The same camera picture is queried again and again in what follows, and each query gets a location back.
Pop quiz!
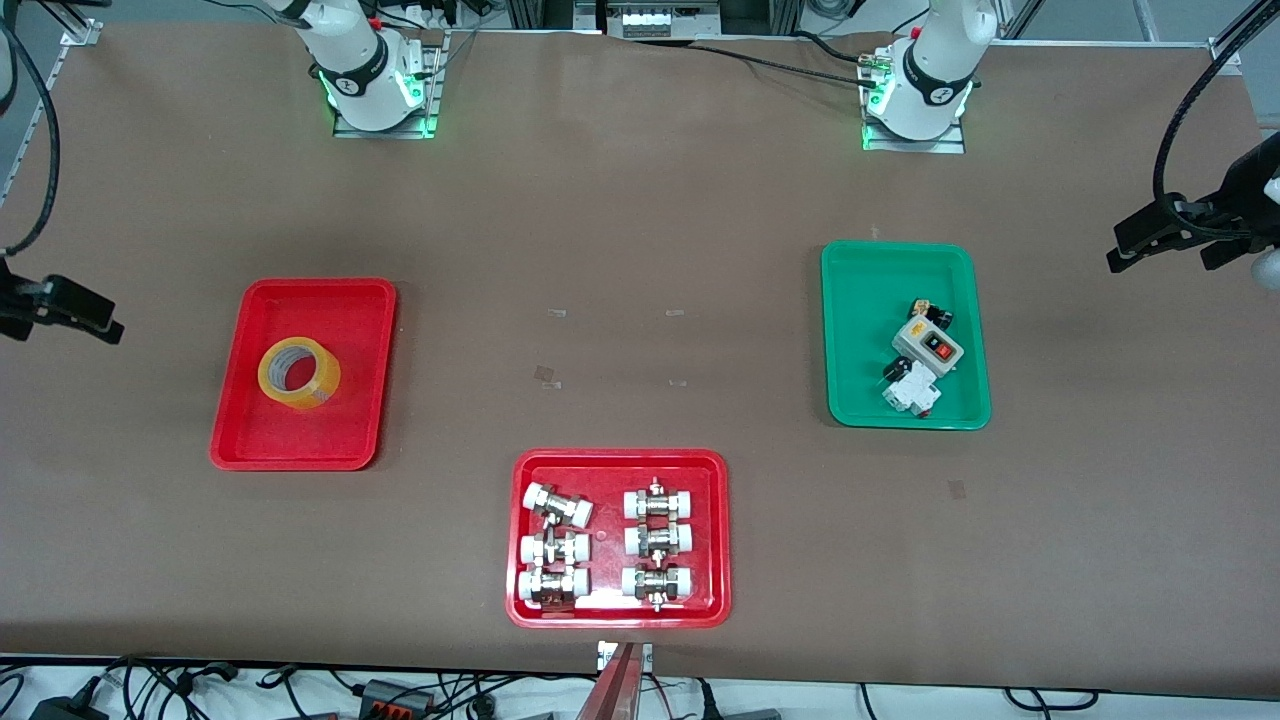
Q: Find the yellow packing tape roll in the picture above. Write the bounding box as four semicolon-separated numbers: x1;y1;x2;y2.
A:
257;336;342;410

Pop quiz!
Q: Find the red plastic tray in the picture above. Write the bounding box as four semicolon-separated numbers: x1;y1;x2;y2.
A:
209;278;398;472
505;448;732;630

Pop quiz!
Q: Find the green plastic tray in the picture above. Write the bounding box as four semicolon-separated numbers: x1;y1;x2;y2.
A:
820;240;993;432

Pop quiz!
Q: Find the white circuit breaker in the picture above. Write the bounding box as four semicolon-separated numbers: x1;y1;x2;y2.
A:
880;360;944;416

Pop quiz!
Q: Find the black power adapter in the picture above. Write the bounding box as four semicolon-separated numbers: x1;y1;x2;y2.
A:
28;693;109;720

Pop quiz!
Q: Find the white power strip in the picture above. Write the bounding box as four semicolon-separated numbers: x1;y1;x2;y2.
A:
395;0;463;29

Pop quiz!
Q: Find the black and orange connector box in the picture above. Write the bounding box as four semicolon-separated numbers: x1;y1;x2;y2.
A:
358;678;438;717

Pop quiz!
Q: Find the white and metal pipe fitting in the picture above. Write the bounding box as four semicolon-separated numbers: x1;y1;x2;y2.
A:
624;522;695;558
518;568;591;609
624;478;697;521
520;530;591;568
523;483;594;528
621;565;695;611

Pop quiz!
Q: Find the red metal bar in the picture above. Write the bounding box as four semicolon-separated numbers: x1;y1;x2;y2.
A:
575;643;647;720

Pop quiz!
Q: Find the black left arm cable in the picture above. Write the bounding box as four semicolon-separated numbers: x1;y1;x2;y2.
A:
1152;0;1280;241

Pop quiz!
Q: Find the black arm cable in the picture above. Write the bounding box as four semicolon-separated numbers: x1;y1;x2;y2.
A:
0;15;61;257
1152;0;1280;241

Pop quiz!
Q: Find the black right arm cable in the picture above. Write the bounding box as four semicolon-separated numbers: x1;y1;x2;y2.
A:
0;15;61;257

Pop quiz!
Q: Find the grey push-button switch box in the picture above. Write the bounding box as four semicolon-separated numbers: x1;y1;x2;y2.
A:
891;316;965;374

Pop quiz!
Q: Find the aluminium profile frame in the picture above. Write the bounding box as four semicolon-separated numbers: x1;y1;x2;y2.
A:
505;0;803;37

